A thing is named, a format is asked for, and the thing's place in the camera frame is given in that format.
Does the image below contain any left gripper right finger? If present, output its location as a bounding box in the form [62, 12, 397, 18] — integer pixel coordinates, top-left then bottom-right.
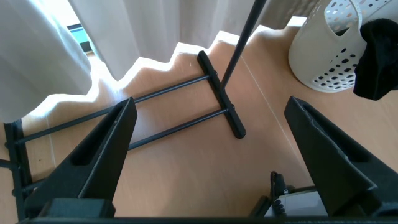
[284, 95, 398, 218]

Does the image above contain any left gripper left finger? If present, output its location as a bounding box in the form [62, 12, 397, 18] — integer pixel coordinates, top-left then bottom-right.
[24, 96, 138, 218]

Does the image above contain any white laundry basket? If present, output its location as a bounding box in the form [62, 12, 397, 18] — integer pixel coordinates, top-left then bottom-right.
[288, 0, 398, 93]

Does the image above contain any black clothes rack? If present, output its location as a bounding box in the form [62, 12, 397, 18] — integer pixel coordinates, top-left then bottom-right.
[0, 0, 268, 221]

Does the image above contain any black garment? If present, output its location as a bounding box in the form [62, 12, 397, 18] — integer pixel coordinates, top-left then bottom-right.
[353, 17, 398, 101]

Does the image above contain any window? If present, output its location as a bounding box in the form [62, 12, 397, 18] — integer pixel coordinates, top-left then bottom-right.
[40, 0, 94, 55]

